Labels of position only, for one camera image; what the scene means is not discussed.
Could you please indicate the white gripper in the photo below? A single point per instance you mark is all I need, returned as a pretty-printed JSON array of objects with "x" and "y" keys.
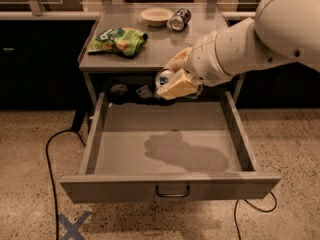
[{"x": 204, "y": 61}]

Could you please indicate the silver blue redbull can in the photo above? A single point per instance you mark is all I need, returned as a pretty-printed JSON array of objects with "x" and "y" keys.
[{"x": 163, "y": 76}]

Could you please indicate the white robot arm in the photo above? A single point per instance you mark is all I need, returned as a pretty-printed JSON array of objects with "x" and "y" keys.
[{"x": 281, "y": 32}]

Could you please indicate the dark soda can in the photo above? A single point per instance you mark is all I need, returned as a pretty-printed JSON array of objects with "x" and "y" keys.
[{"x": 179, "y": 20}]

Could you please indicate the open grey top drawer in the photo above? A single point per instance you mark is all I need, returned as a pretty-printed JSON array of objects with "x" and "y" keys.
[{"x": 131, "y": 148}]

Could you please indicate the grey metal cabinet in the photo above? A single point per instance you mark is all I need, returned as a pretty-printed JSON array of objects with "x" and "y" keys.
[{"x": 162, "y": 43}]

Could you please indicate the beige ceramic bowl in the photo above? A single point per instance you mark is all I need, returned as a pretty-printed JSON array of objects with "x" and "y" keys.
[{"x": 156, "y": 16}]

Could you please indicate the green chip bag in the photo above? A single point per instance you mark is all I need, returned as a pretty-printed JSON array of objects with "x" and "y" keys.
[{"x": 124, "y": 41}]

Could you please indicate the black round device with tags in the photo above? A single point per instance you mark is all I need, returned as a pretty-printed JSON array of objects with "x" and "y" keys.
[{"x": 121, "y": 94}]

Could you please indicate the blue tape cross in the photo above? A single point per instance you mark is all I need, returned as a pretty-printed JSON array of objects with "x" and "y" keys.
[{"x": 72, "y": 229}]

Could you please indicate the black metal drawer handle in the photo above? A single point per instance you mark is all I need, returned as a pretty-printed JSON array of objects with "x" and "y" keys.
[{"x": 172, "y": 193}]

